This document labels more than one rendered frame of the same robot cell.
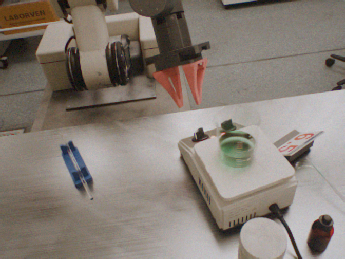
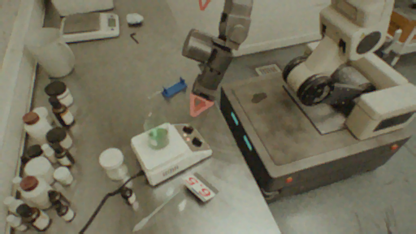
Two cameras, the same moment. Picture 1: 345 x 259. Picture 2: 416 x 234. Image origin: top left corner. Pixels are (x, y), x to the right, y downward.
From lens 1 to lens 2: 0.66 m
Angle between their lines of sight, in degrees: 48
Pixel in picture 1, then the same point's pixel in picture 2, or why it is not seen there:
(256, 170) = (149, 151)
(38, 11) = (396, 23)
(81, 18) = (322, 45)
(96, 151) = (186, 93)
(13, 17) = not seen: hidden behind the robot
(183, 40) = (203, 82)
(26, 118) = not seen: hidden behind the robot
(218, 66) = not seen: outside the picture
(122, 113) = (293, 118)
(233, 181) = (141, 141)
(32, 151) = (183, 70)
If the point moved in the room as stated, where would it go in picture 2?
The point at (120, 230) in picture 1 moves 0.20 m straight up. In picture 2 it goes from (137, 115) to (123, 69)
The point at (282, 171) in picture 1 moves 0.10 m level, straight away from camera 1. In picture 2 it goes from (148, 162) to (186, 168)
